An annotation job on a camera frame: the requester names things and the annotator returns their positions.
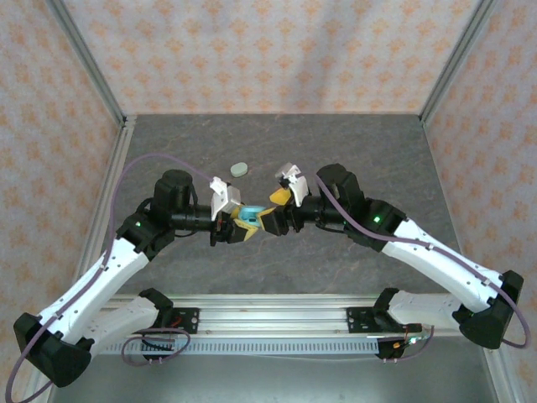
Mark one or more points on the light blue earbud charging case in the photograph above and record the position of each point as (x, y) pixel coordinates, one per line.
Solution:
(251, 210)

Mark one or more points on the mint green earbud charging case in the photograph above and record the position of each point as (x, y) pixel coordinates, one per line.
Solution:
(239, 169)

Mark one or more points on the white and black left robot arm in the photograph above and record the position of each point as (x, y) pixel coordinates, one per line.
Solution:
(96, 285)

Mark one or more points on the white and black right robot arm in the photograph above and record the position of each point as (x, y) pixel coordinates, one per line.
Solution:
(440, 260)

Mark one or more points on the grey sheet metal panel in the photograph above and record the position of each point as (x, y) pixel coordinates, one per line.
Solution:
(268, 382)

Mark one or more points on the aluminium table side rail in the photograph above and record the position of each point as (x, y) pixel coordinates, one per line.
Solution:
(501, 373)
(113, 184)

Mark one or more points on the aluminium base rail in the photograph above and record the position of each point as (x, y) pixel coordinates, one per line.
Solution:
(268, 319)

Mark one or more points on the aluminium frame post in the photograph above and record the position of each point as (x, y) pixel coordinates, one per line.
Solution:
(84, 59)
(457, 59)

